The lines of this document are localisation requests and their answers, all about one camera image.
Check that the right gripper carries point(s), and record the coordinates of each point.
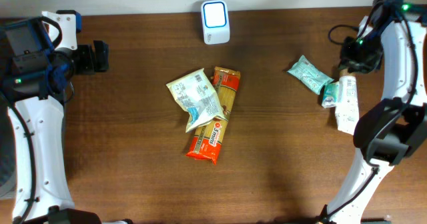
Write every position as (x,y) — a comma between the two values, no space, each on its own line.
(345,62)

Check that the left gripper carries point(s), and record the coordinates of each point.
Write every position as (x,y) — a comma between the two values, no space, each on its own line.
(91,65)

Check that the small teal tissue pack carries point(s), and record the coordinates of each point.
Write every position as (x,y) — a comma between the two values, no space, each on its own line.
(331,95)

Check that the teal wet wipes pack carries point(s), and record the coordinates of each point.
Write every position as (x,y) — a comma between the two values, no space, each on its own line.
(309,75)

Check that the white tube with cork cap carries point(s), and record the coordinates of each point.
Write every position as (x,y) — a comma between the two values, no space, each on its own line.
(347,110)

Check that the white snack bag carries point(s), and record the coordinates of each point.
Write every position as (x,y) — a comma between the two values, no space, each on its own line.
(195,94)

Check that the orange spaghetti package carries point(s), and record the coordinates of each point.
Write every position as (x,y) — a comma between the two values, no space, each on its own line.
(207,140)

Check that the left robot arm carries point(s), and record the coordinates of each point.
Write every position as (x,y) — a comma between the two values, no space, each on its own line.
(39,57)

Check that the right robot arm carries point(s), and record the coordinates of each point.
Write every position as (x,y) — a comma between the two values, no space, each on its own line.
(392,37)

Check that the grey plastic mesh basket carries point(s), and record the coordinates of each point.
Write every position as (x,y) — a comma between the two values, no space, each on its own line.
(8,162)

